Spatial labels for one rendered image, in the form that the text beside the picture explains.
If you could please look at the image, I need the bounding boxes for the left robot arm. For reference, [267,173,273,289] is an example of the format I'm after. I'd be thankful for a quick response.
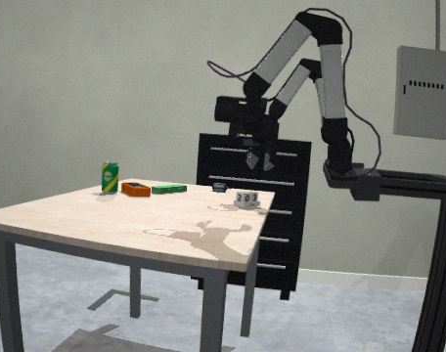
[214,12,358,181]

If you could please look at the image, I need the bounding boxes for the green soda can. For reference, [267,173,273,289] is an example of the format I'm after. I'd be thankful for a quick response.
[102,161,119,195]

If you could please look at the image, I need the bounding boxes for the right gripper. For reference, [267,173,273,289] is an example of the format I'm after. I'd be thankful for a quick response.
[245,140,278,171]

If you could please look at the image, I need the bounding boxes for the orange digital multimeter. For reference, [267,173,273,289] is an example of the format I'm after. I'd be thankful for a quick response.
[121,183,151,197]

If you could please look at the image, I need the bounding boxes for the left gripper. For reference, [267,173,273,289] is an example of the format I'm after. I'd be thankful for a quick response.
[228,117,280,142]

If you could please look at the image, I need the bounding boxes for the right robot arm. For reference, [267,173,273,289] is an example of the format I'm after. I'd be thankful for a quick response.
[244,59,334,159]

